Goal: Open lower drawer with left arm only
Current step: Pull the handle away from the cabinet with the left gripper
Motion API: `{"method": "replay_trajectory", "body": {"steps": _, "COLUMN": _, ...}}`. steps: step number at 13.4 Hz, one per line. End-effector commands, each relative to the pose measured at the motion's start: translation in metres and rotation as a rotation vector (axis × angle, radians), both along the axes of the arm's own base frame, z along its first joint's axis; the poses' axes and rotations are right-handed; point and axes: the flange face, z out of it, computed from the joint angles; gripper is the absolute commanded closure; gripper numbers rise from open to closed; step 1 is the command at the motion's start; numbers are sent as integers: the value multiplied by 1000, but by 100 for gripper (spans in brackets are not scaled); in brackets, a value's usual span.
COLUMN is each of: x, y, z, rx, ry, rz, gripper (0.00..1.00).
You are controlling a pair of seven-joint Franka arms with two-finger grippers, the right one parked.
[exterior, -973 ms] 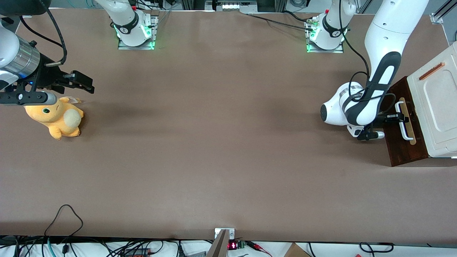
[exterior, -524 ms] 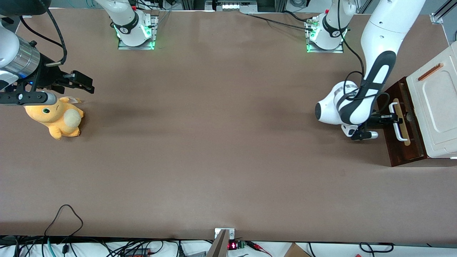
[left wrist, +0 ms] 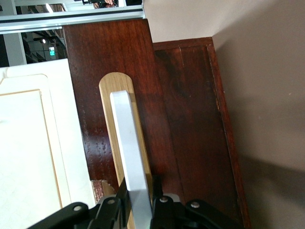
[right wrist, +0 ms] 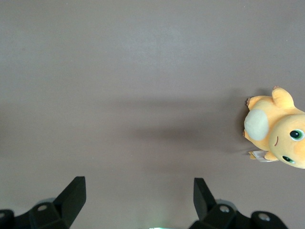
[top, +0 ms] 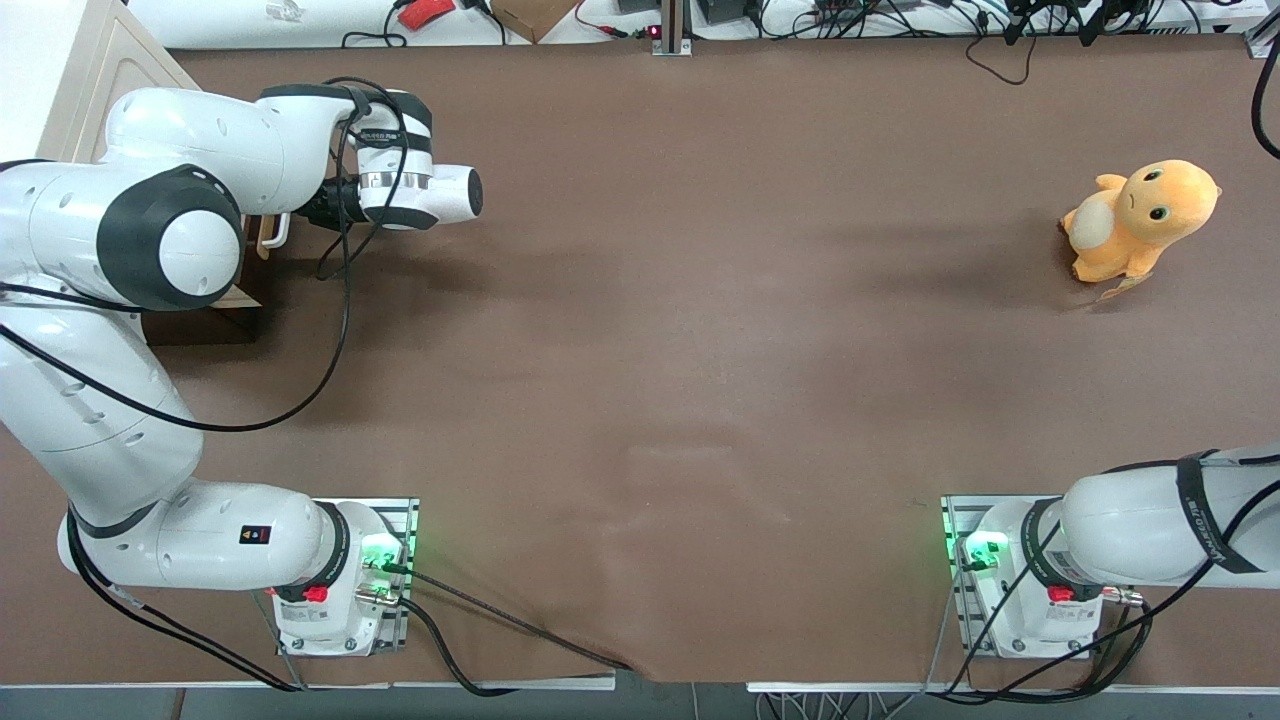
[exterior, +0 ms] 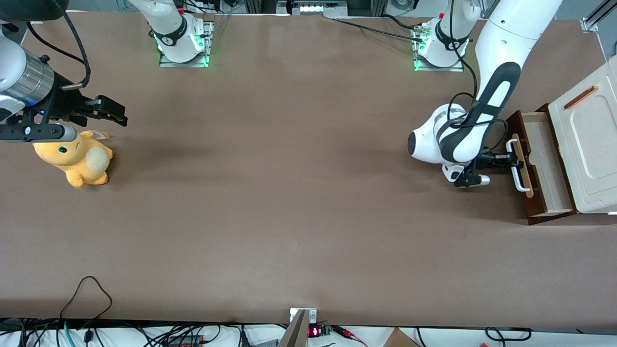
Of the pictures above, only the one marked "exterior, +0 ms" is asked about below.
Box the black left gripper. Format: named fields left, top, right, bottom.
left=464, top=152, right=524, bottom=179

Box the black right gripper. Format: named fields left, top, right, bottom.
left=41, top=72, right=128, bottom=127

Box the white drawer handle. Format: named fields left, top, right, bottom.
left=506, top=139, right=529, bottom=192

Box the orange plush toy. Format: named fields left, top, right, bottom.
left=32, top=130, right=115, bottom=189

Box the white cabinet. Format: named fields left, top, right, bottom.
left=548, top=55, right=617, bottom=215

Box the brown cardboard piece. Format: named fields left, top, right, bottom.
left=383, top=328, right=421, bottom=347

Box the white power strip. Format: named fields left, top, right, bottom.
left=298, top=0, right=349, bottom=15

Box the black and orange device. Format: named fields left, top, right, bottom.
left=166, top=334, right=206, bottom=347

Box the tan wooden handle plate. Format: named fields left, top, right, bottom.
left=511, top=133, right=534, bottom=198

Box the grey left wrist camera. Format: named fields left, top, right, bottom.
left=454, top=174, right=491, bottom=187

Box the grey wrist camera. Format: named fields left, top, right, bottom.
left=454, top=174, right=491, bottom=187
left=0, top=124, right=78, bottom=143

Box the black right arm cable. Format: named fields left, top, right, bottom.
left=27, top=10, right=92, bottom=90

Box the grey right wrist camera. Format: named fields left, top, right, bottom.
left=0, top=124, right=78, bottom=143

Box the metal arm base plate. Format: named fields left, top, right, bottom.
left=413, top=27, right=465, bottom=73
left=159, top=19, right=215, bottom=68

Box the copper cabinet handle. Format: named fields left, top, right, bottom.
left=564, top=86, right=600, bottom=109

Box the black curled cable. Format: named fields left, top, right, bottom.
left=484, top=327, right=533, bottom=342

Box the black looped cable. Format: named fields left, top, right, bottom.
left=59, top=276, right=113, bottom=321

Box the black base cable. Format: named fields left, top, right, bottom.
left=333, top=14, right=426, bottom=42

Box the red wire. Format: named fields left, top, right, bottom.
left=336, top=327, right=368, bottom=347

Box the metal table edge bracket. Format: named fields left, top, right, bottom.
left=289, top=307, right=318, bottom=324

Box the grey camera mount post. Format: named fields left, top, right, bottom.
left=277, top=310, right=309, bottom=347

